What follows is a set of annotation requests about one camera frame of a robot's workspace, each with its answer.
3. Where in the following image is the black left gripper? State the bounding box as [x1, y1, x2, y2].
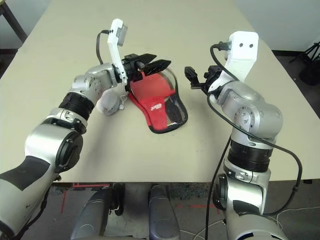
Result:
[122, 53, 172, 82]

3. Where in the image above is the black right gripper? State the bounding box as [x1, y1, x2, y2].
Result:
[184, 65, 224, 94]

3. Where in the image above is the red and black paddle case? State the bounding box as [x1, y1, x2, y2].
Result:
[126, 68, 189, 135]

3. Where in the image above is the black tripod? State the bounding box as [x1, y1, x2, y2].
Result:
[289, 41, 320, 86]

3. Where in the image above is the grey robot right leg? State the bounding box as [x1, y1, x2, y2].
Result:
[148, 184, 181, 240]

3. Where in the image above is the grey robot leg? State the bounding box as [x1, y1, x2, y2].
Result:
[148, 184, 181, 240]
[70, 184, 126, 240]

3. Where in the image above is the black-framed side table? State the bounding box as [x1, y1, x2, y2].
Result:
[0, 0, 28, 52]

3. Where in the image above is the grey robot left leg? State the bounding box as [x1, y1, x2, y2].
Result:
[70, 184, 126, 240]

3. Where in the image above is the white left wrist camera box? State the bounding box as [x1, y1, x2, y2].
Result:
[106, 19, 130, 87]

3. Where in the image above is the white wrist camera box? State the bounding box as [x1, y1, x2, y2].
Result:
[223, 30, 260, 82]
[106, 19, 130, 87]

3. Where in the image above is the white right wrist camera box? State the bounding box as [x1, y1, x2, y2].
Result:
[223, 30, 260, 82]

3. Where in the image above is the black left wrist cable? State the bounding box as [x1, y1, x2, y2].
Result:
[95, 29, 111, 66]

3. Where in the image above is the white floor cable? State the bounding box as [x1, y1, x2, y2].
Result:
[179, 205, 320, 240]

